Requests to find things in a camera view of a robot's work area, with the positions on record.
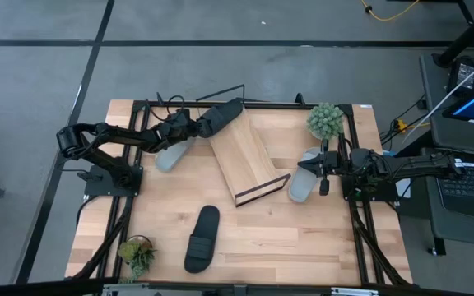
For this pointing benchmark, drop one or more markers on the grey slide sandal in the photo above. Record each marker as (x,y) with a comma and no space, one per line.
(171,158)
(300,187)

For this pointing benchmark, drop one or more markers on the round green potted plant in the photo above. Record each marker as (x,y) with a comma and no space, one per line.
(324,121)

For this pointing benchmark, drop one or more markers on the wooden shelf with black frame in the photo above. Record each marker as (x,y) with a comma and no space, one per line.
(245,160)

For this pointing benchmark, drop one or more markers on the black stand leg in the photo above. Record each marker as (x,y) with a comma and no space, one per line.
(465,38)

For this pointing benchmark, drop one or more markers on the black aluminium table frame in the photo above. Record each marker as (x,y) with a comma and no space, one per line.
(278,105)

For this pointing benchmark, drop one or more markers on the small leafy potted plant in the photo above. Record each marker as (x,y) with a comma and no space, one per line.
(138,255)

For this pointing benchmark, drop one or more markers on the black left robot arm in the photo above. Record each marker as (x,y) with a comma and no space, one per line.
(117,133)

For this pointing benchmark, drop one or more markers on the yellow power plug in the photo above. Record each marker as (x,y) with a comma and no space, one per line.
(402,124)

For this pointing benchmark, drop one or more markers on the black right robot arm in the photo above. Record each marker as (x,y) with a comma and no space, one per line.
(418,164)

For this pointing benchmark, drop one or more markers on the black power adapter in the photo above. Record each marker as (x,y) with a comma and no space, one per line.
(463,74)

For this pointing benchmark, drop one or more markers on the silver metal bracket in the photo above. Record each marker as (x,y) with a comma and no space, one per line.
(354,292)
(126,288)

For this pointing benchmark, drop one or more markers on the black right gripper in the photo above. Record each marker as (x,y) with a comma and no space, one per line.
(335,163)

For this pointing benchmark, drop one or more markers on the white paper sheet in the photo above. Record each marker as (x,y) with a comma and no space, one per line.
(405,187)

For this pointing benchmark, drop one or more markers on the black laptop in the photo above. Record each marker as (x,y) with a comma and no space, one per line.
(471,189)

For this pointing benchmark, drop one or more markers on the black slide sandal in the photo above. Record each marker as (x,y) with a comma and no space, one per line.
(202,242)
(226,112)

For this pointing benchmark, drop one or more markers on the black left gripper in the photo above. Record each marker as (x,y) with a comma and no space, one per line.
(179,125)

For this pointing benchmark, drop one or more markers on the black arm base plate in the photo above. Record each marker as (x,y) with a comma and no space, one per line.
(379,193)
(97,187)

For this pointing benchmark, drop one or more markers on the laptop computer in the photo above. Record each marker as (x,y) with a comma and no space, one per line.
(459,230)

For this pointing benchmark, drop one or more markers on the small blue object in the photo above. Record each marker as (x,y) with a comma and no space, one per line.
(389,153)

